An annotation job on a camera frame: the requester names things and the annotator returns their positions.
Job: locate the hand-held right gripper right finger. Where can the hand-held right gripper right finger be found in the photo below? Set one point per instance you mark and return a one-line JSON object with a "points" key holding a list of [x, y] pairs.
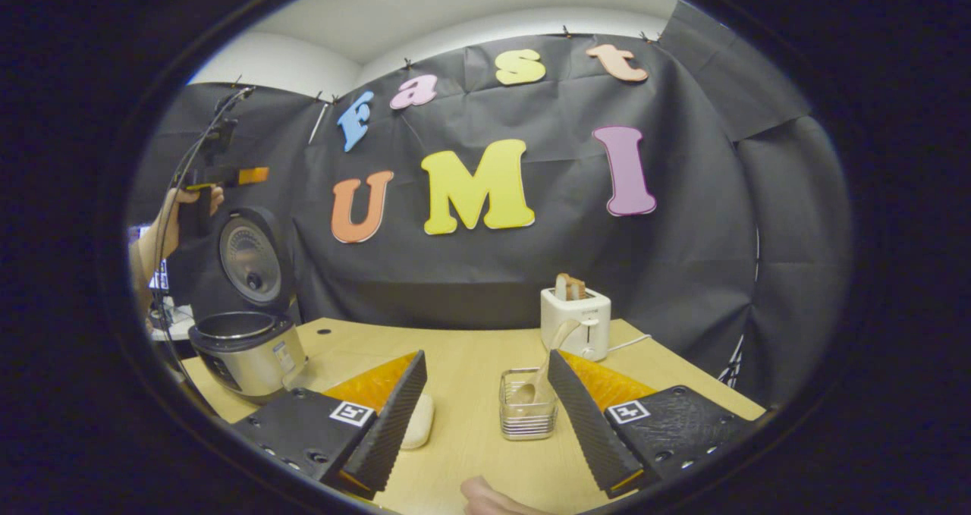
{"points": [[588, 431]]}

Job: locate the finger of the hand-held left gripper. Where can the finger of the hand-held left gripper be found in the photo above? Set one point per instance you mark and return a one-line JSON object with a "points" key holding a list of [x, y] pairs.
{"points": [[227, 177]]}

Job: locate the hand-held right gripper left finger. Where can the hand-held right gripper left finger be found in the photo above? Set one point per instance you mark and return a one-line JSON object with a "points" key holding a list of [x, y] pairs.
{"points": [[391, 431]]}

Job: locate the wooden spoon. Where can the wooden spoon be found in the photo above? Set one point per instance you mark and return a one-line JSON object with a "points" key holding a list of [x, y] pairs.
{"points": [[548, 356]]}

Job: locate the silver black rice cooker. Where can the silver black rice cooker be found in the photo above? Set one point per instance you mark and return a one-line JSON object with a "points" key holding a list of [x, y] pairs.
{"points": [[250, 359]]}

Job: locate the white toaster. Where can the white toaster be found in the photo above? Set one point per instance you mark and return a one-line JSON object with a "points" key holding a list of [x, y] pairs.
{"points": [[580, 325]]}

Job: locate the brown toast slice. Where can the brown toast slice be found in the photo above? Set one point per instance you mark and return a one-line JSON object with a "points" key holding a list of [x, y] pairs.
{"points": [[576, 289]]}

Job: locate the white side desk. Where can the white side desk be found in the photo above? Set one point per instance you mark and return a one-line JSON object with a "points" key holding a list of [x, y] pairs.
{"points": [[178, 325]]}

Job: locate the black backdrop cloth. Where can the black backdrop cloth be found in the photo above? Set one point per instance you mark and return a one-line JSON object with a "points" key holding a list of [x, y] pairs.
{"points": [[531, 257]]}

